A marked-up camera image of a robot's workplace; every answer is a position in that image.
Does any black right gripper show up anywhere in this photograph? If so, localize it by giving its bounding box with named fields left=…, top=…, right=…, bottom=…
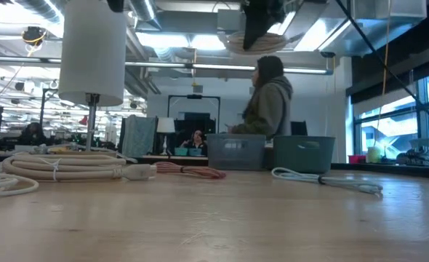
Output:
left=240, top=0, right=287, bottom=51

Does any beige cable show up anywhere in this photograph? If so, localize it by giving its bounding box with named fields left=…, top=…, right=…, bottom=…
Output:
left=0, top=151, right=158, bottom=183
left=220, top=30, right=303, bottom=56

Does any pink braided cable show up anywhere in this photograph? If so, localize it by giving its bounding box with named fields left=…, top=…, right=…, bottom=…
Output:
left=155, top=161, right=228, bottom=180

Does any green cable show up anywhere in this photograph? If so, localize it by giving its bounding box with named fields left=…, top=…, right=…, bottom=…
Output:
left=270, top=167, right=384, bottom=197

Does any long ceiling light bar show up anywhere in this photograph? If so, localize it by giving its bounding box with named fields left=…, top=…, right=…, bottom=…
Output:
left=0, top=54, right=334, bottom=76

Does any white cylinder shade table lamp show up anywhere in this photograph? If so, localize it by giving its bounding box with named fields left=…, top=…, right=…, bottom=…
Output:
left=58, top=0, right=127, bottom=153

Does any person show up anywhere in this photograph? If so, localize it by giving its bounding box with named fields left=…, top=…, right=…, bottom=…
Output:
left=17, top=121, right=47, bottom=147
left=180, top=129, right=209, bottom=156
left=225, top=55, right=294, bottom=141

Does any black background screen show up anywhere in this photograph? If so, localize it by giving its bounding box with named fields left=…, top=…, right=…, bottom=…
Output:
left=173, top=111, right=217, bottom=148

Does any grey plastic basket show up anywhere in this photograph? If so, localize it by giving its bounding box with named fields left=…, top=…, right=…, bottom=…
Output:
left=206, top=133, right=267, bottom=172

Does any small white table lamp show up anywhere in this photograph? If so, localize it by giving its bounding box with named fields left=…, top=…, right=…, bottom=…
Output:
left=156, top=116, right=177, bottom=156

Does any dark green plastic basket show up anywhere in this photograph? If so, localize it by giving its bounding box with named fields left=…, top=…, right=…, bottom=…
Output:
left=272, top=135, right=336, bottom=175

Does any grey-green draped cloth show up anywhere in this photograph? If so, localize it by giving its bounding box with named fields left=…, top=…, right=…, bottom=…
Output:
left=121, top=115, right=158, bottom=159

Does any brown background desk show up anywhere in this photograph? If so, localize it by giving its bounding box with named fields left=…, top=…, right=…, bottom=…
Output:
left=134, top=155, right=209, bottom=167

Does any large window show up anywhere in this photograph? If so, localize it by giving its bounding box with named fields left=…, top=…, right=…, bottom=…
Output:
left=352, top=68, right=429, bottom=164

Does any yellow-green cup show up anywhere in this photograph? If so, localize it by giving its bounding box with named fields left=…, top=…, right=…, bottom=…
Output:
left=366, top=146, right=382, bottom=164

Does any dark side counter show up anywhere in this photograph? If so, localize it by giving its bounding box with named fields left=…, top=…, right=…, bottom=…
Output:
left=330, top=162, right=429, bottom=180

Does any black metal gantry frame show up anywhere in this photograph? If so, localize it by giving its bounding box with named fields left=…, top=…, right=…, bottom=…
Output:
left=167, top=94, right=222, bottom=135

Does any black ceiling device yellow cable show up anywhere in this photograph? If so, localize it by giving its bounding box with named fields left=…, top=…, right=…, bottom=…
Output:
left=20, top=25, right=48, bottom=47

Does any silver air duct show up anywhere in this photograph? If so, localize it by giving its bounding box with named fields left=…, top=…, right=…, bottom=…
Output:
left=276, top=0, right=428, bottom=58

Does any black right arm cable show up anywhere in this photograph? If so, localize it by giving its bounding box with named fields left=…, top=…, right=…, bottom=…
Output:
left=334, top=0, right=429, bottom=135

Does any yellow hanging cord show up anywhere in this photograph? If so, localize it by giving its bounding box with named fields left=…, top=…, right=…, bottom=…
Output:
left=373, top=0, right=393, bottom=138

